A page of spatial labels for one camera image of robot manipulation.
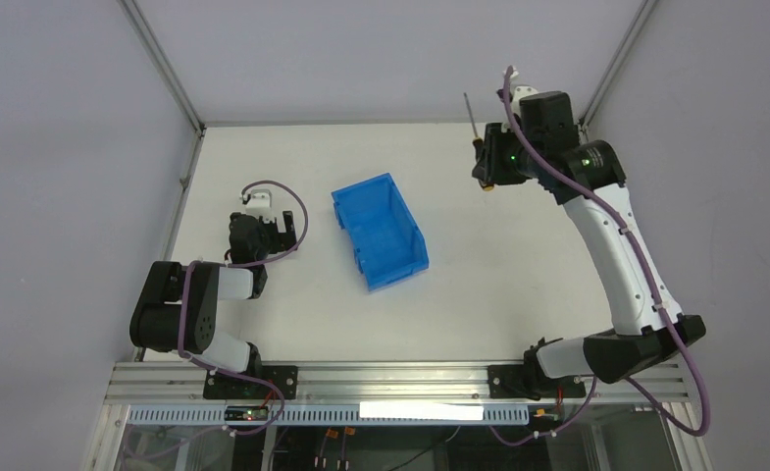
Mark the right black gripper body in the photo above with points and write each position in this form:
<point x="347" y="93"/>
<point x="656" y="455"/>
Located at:
<point x="487" y="159"/>

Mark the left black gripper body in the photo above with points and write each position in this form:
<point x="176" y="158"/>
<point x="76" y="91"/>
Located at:
<point x="278" y="235"/>

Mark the black yellow screwdriver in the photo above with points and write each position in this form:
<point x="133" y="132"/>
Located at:
<point x="473" y="125"/>

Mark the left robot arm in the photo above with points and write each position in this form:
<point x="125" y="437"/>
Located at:
<point x="178" y="304"/>

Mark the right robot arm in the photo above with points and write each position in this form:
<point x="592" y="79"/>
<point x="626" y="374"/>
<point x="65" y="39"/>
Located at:
<point x="648" y="324"/>

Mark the blue plastic bin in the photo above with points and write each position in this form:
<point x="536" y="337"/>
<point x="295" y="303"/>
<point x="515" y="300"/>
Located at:
<point x="387" y="243"/>

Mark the small green circuit board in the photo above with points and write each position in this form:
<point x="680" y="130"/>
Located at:
<point x="246" y="414"/>

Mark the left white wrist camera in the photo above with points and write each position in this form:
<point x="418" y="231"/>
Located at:
<point x="257" y="203"/>

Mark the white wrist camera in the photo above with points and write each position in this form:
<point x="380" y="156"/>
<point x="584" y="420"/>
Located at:
<point x="517" y="94"/>
<point x="257" y="203"/>

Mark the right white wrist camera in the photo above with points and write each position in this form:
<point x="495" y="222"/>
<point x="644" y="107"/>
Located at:
<point x="517" y="94"/>

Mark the aluminium frame rail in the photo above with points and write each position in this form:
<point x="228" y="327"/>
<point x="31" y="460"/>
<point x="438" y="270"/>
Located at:
<point x="306" y="383"/>

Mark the slotted grey cable duct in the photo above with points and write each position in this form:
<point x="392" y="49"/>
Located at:
<point x="366" y="413"/>

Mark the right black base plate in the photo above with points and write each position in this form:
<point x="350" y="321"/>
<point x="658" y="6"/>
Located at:
<point x="511" y="383"/>

